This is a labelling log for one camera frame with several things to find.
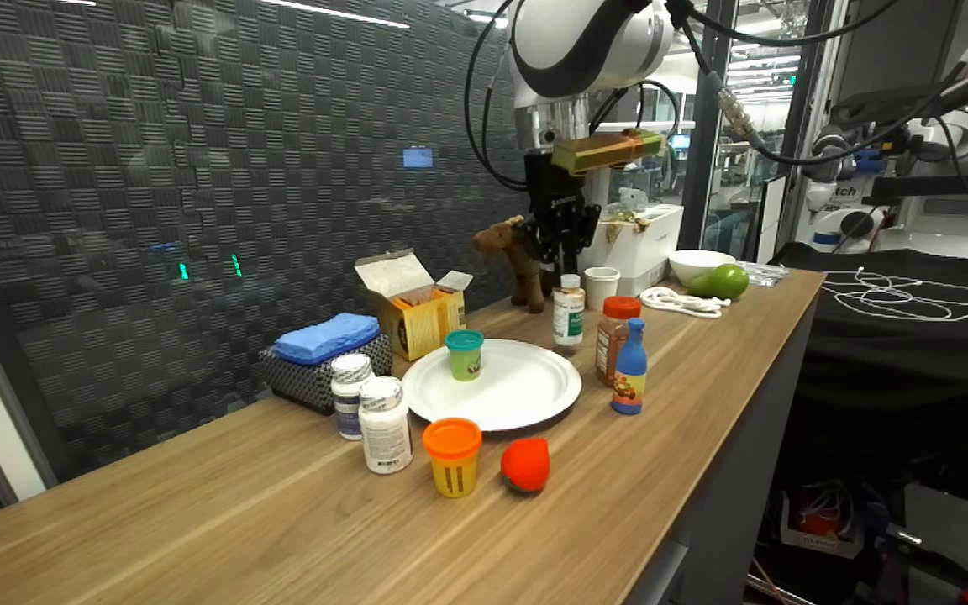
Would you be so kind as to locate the white pill bottle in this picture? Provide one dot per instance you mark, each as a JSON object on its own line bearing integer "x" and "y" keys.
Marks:
{"x": 383, "y": 433}

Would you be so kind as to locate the green mango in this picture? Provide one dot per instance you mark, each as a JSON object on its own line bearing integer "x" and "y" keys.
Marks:
{"x": 721, "y": 279}

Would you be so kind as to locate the orange red ball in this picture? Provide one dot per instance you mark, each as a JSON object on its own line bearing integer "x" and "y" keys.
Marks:
{"x": 525, "y": 465}

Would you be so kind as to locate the black covered table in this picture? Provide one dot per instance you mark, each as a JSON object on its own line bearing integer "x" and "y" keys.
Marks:
{"x": 900, "y": 358}

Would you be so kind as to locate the open yellow cardboard box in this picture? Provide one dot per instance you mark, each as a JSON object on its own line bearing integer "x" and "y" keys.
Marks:
{"x": 418, "y": 322}

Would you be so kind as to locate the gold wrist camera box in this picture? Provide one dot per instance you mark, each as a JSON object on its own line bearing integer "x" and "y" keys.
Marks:
{"x": 605, "y": 149}

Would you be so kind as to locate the blue bottle colourful label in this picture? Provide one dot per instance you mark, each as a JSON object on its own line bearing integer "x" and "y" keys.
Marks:
{"x": 630, "y": 373}

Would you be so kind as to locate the white paper cup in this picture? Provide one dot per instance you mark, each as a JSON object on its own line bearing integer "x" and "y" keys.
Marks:
{"x": 604, "y": 291}

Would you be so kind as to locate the white paper plate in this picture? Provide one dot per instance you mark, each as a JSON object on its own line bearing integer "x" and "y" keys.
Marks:
{"x": 518, "y": 392}

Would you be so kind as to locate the white bowl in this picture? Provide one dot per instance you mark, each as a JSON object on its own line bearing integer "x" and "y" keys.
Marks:
{"x": 690, "y": 263}

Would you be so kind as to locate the orange lid spice jar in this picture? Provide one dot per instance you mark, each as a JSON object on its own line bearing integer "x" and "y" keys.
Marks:
{"x": 614, "y": 336}

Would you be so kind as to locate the white bottle green label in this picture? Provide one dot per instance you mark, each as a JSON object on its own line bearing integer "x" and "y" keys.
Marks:
{"x": 569, "y": 322}

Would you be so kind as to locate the red object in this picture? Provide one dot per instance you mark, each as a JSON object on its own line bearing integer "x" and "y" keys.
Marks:
{"x": 822, "y": 522}

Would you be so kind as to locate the blue sponge cloth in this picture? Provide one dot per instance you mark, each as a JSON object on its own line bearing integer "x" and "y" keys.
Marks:
{"x": 327, "y": 336}

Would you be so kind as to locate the dark monitor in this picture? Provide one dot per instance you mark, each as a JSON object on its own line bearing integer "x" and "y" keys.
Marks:
{"x": 900, "y": 53}

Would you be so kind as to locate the white lab equipment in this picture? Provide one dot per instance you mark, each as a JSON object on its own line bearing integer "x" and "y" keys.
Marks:
{"x": 842, "y": 203}

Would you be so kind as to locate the teal lid small tub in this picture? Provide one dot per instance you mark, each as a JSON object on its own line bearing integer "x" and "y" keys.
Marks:
{"x": 465, "y": 358}

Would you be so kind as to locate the brown plush moose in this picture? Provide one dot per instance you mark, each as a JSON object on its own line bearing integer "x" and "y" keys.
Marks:
{"x": 513, "y": 252}

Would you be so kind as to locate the white bottle blue label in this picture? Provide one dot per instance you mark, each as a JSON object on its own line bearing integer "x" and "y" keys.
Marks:
{"x": 350, "y": 392}

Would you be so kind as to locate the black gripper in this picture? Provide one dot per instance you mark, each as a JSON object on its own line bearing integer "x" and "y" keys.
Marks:
{"x": 559, "y": 197}

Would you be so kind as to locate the grey woven basket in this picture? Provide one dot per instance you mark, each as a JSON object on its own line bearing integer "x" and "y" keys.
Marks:
{"x": 304, "y": 384}

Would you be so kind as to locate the orange lid yellow tub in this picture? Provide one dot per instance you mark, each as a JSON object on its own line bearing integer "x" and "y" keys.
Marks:
{"x": 452, "y": 456}

